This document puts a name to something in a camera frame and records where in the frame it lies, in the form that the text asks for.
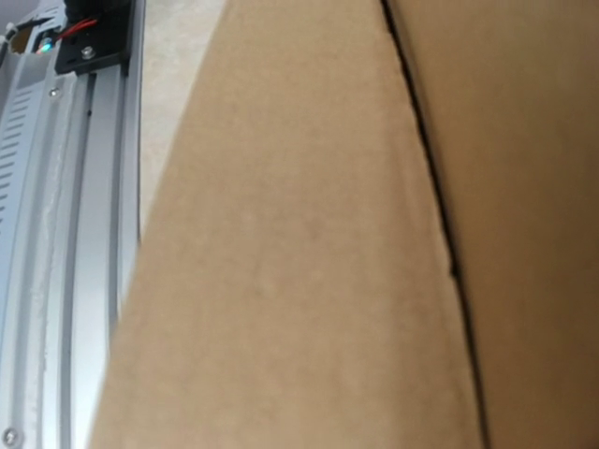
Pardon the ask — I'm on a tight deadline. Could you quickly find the brown cardboard box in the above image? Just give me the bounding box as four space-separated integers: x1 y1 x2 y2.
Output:
91 1 598 448

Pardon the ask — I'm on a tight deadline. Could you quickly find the front aluminium rail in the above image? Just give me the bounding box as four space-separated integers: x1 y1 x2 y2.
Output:
1 1 145 448

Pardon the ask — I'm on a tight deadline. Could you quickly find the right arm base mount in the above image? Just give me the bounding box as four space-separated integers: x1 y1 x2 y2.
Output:
54 0 137 76

